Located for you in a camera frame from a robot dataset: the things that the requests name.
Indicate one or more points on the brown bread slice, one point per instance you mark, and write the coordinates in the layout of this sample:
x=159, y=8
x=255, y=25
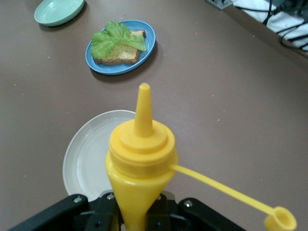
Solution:
x=122, y=54

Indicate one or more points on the yellow squeeze bottle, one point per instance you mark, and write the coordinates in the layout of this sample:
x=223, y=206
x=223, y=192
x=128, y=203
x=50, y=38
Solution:
x=139, y=168

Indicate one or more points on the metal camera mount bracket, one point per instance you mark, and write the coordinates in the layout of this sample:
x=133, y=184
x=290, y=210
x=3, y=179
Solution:
x=220, y=3

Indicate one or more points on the beige plate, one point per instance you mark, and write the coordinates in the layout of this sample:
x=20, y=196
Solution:
x=86, y=156

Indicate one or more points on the light green plate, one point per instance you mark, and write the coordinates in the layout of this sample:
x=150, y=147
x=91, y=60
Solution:
x=57, y=12

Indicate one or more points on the green lettuce leaf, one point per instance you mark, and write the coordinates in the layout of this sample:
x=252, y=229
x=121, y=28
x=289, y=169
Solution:
x=106, y=41

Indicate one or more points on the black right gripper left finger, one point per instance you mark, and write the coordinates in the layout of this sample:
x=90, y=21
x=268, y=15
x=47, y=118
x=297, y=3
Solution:
x=60, y=211

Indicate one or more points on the blue plate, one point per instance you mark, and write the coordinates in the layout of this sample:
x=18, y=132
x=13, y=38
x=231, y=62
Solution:
x=149, y=33

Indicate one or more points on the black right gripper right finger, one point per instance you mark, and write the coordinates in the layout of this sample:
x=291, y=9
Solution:
x=192, y=214

